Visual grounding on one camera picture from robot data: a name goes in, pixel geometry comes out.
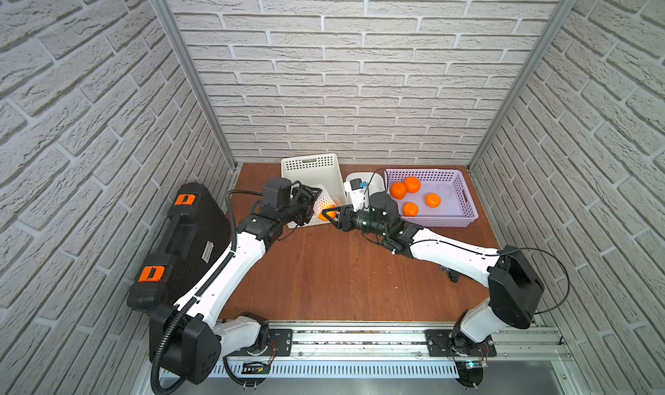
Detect white perforated plastic basket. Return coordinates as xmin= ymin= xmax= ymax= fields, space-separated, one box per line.
xmin=281 ymin=153 xmax=347 ymax=205

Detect bare orange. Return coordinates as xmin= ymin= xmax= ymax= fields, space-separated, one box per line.
xmin=390 ymin=182 xmax=408 ymax=200
xmin=404 ymin=177 xmax=422 ymax=194
xmin=424 ymin=193 xmax=442 ymax=209
xmin=403 ymin=203 xmax=419 ymax=218

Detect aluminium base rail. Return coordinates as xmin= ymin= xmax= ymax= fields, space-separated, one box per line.
xmin=132 ymin=319 xmax=588 ymax=395

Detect white plastic tub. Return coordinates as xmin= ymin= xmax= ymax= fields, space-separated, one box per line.
xmin=344 ymin=173 xmax=385 ymax=211

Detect black tool case orange latches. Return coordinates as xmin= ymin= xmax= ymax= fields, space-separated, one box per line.
xmin=126 ymin=183 xmax=230 ymax=313

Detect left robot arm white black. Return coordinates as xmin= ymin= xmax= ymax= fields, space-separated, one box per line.
xmin=149 ymin=178 xmax=325 ymax=394

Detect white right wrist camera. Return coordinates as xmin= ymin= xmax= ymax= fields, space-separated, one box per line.
xmin=345 ymin=178 xmax=368 ymax=211

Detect purple perforated plastic basket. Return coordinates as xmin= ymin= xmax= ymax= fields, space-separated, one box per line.
xmin=385 ymin=168 xmax=478 ymax=228

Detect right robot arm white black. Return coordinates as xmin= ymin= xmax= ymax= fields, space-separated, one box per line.
xmin=322 ymin=193 xmax=544 ymax=346

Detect small black clip device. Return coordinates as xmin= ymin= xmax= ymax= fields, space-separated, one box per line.
xmin=448 ymin=270 xmax=460 ymax=283

